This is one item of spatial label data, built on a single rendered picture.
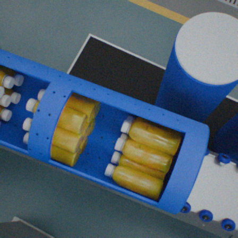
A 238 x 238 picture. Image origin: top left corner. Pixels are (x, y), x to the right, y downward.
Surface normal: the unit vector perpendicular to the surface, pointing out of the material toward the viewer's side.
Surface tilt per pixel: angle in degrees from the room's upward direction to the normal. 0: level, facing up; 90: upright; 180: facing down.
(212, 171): 0
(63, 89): 23
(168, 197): 51
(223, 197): 0
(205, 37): 0
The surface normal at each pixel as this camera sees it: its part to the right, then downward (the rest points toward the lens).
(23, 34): -0.01, -0.25
